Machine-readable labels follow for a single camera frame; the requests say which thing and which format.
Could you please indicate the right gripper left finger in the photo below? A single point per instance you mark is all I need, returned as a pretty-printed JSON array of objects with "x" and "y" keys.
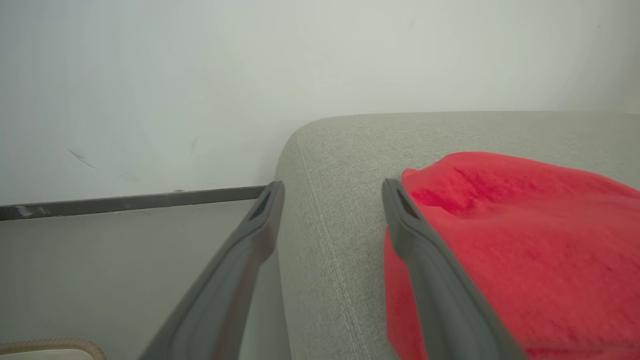
[{"x": 225, "y": 290}]

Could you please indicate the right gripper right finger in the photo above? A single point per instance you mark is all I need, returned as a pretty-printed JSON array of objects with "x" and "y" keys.
[{"x": 440, "y": 290}]

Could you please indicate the red and white clothing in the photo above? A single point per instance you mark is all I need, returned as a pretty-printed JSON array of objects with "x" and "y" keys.
[{"x": 525, "y": 240}]

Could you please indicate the white plastic laundry basket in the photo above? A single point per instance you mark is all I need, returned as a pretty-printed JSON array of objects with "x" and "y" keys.
[{"x": 60, "y": 344}]

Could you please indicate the grey fabric sofa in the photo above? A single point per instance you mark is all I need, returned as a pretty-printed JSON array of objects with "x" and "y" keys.
[{"x": 340, "y": 200}]

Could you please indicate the black wall baseboard strip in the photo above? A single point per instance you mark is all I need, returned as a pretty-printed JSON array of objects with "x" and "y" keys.
[{"x": 125, "y": 202}]

